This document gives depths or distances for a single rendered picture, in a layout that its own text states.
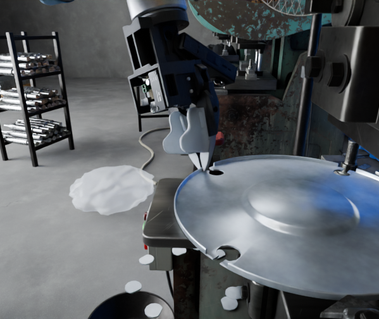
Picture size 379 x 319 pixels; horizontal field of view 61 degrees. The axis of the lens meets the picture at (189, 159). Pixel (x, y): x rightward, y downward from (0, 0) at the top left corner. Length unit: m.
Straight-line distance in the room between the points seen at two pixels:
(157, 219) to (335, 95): 0.22
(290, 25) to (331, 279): 1.47
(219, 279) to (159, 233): 0.17
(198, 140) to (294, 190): 0.14
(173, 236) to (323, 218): 0.16
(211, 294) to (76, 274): 1.12
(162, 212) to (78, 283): 1.14
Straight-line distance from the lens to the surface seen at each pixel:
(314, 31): 1.25
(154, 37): 0.43
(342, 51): 0.33
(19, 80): 2.54
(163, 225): 0.35
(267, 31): 1.67
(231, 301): 0.46
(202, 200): 0.39
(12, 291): 1.56
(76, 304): 1.41
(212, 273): 0.49
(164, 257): 0.70
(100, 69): 7.32
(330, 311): 0.27
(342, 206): 0.40
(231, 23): 1.65
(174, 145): 0.45
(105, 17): 7.23
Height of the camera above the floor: 0.97
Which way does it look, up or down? 22 degrees down
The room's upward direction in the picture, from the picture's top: straight up
